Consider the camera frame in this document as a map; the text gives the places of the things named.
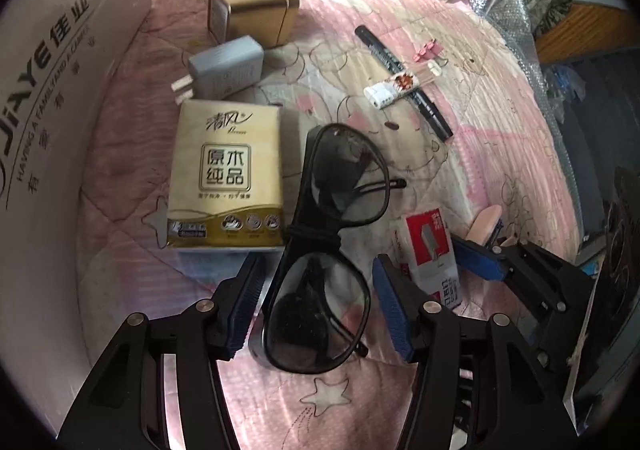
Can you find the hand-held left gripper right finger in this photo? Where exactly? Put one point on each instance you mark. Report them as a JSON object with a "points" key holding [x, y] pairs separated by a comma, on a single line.
{"points": [[391, 302]]}

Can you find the small white cap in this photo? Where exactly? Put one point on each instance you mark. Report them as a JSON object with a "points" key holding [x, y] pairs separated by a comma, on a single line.
{"points": [[437, 69]]}

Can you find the black marker pen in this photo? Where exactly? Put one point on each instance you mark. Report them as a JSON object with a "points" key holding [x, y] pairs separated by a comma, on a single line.
{"points": [[435, 115]]}

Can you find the grey power adapter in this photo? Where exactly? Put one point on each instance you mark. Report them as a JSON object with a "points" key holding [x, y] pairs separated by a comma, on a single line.
{"points": [[225, 65]]}

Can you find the gold metal tin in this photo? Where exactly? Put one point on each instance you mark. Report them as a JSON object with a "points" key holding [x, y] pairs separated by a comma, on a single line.
{"points": [[255, 5]]}

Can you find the gold tissue pack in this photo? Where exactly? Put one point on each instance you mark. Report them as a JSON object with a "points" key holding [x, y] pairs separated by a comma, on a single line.
{"points": [[225, 165]]}

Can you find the pink binder clip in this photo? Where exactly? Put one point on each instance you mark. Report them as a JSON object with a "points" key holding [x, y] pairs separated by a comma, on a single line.
{"points": [[427, 52]]}

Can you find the dark grey ribbed panel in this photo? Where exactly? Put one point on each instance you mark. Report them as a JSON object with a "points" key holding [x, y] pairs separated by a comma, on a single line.
{"points": [[595, 140]]}

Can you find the red and white staples box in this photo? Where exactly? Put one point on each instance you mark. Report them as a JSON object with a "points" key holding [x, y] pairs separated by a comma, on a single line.
{"points": [[430, 250]]}

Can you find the black sunglasses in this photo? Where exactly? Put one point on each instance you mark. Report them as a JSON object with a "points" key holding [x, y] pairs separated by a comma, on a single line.
{"points": [[300, 320]]}

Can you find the pink cartoon printed blanket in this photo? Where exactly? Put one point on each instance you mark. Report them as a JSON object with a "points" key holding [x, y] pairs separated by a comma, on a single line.
{"points": [[475, 130]]}

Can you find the white printed cardboard box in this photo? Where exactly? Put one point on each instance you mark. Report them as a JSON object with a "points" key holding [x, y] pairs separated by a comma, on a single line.
{"points": [[60, 80]]}

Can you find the clear bubble wrap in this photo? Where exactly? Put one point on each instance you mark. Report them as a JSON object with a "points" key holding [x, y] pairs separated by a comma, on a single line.
{"points": [[515, 15]]}

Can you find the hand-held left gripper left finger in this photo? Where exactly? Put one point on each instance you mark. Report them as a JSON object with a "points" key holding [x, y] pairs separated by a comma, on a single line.
{"points": [[244, 312]]}

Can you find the pink plastic clip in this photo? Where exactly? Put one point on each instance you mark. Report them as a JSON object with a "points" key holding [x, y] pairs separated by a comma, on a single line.
{"points": [[486, 225]]}

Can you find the blue and white packet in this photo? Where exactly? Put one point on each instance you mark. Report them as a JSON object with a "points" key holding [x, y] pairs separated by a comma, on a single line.
{"points": [[565, 83]]}

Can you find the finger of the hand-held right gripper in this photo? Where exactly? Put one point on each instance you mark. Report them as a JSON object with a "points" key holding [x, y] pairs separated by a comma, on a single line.
{"points": [[480, 260], [550, 355]]}

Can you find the small dark red bean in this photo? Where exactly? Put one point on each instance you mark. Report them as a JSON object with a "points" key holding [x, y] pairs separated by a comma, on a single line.
{"points": [[390, 125]]}

